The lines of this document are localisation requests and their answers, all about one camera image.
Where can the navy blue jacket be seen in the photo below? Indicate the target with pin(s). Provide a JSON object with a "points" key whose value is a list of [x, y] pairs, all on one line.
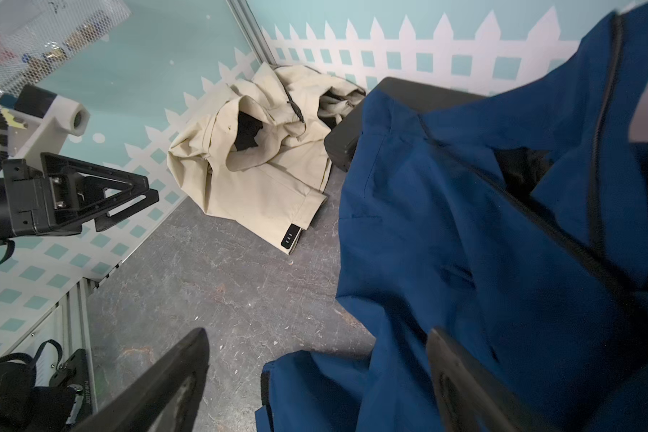
{"points": [[518, 224]]}

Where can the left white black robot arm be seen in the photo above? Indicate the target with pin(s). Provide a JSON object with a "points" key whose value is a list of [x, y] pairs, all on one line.
{"points": [[45, 194]]}

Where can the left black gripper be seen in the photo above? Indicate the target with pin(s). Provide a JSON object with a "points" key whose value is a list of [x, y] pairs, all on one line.
{"points": [[67, 193]]}

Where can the white wire basket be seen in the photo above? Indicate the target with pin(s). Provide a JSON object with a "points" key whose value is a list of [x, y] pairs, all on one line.
{"points": [[38, 37]]}

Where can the aluminium front rail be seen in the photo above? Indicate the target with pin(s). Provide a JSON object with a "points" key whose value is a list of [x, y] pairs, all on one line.
{"points": [[67, 323]]}

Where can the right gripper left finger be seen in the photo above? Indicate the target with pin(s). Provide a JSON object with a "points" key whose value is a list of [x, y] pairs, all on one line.
{"points": [[166, 397]]}

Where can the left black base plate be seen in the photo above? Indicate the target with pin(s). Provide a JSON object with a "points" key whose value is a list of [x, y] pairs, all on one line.
{"points": [[75, 374]]}

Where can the cream beige jacket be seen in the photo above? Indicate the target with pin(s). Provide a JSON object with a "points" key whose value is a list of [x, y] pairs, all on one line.
{"points": [[254, 152]]}

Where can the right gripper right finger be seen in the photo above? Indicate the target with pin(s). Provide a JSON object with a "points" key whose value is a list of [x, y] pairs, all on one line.
{"points": [[469, 397]]}

